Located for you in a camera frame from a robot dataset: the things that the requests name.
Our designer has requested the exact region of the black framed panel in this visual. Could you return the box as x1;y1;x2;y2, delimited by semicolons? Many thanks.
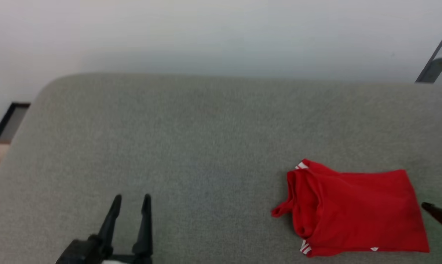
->
0;102;31;142

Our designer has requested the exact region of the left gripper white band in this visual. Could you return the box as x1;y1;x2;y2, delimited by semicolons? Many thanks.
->
55;193;154;264

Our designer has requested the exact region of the red and white garment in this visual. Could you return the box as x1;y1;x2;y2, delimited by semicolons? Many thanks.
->
271;158;431;258

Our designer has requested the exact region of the grey slanted post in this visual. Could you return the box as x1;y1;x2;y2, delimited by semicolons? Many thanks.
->
414;18;442;84

